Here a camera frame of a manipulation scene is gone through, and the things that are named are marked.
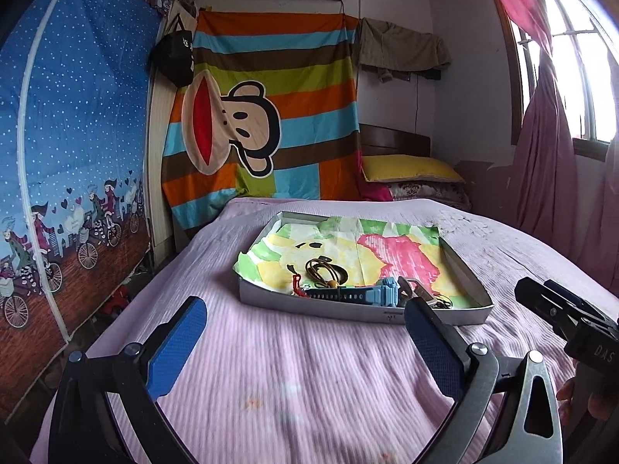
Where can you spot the colourful paper-lined cardboard tray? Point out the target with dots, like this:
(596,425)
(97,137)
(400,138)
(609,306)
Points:
(272,273)

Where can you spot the black hanging bag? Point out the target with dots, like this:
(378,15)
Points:
(173,56)

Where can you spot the brown hanging garment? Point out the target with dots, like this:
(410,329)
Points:
(388,48)

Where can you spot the window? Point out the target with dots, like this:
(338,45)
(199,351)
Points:
(581,57)

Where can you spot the brown wooden headboard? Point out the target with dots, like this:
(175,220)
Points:
(377,141)

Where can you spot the blue fabric wardrobe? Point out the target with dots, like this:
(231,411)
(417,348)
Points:
(74,98)

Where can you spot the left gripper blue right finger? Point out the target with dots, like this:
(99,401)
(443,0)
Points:
(527,427)

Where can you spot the striped monkey cartoon cloth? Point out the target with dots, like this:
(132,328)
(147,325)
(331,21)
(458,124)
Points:
(271,113)

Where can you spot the light blue wrist watch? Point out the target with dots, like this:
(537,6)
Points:
(384,294)

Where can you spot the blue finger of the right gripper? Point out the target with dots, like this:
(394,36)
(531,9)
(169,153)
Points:
(563,317)
(581,304)

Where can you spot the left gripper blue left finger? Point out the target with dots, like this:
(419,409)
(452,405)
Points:
(84,428)

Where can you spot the right hand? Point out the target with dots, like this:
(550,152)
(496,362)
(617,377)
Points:
(601,405)

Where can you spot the brown hair tie yellow bead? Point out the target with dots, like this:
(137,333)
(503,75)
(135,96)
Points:
(325,274)

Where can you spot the yellow pillow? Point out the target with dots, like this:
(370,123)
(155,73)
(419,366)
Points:
(402,168)

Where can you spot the floral pillow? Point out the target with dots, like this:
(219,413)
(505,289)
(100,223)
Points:
(449,193)

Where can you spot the dark pink curtain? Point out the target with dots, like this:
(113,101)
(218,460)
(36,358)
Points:
(542,192)

